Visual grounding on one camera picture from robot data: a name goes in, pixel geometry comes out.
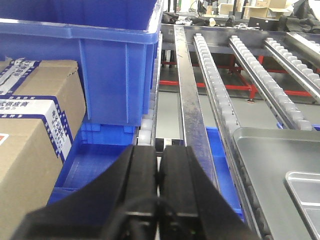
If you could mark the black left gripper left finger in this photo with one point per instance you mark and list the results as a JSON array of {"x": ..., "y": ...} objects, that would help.
[{"x": 120, "y": 204}]

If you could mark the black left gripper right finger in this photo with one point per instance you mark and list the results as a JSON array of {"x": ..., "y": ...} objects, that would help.
[{"x": 194, "y": 210}]

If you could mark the small silver ribbed tray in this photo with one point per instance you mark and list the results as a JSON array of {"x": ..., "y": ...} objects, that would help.
[{"x": 304, "y": 188}]

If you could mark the large grey metal tray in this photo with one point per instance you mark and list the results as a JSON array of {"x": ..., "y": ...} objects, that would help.
[{"x": 267, "y": 155}]

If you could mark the cardboard box with blue tape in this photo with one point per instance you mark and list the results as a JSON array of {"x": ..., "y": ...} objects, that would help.
[{"x": 34, "y": 141}]

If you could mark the rear cardboard box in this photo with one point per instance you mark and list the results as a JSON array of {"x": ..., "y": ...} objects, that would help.
[{"x": 58, "y": 78}]

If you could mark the blue bin lower shelf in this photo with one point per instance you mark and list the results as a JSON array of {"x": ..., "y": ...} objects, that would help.
[{"x": 95, "y": 148}]

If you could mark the white roller track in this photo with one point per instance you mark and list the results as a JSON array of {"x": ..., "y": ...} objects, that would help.
[
  {"x": 299, "y": 71},
  {"x": 220, "y": 101},
  {"x": 283, "y": 108}
]

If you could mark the white roller track middle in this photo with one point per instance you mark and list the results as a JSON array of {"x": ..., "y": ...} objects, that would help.
[{"x": 283, "y": 108}]

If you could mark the large blue plastic bin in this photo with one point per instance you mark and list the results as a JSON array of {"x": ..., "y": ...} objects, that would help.
[{"x": 114, "y": 43}]

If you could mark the white roller track right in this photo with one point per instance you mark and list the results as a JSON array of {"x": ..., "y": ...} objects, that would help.
[{"x": 299, "y": 71}]

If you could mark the steel divider rail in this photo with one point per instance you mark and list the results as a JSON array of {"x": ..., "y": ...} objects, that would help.
[{"x": 193, "y": 129}]

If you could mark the red metal frame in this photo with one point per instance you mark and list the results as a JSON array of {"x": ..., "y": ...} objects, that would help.
[{"x": 235, "y": 79}]

